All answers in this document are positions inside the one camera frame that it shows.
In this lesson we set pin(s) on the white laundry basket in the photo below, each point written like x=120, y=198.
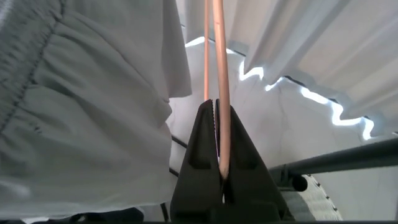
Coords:
x=314, y=202

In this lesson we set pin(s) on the pale grey shorts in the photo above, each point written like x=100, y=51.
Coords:
x=77, y=109

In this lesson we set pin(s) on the black clothes rack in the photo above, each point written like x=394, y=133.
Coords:
x=342, y=158

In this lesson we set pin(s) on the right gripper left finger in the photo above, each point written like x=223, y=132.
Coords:
x=196, y=180

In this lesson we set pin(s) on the white curtain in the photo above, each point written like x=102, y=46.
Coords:
x=311, y=37

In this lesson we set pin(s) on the pink clothes hanger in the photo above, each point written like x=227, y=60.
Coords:
x=223, y=77

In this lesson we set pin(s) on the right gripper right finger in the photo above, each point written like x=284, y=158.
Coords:
x=248, y=180

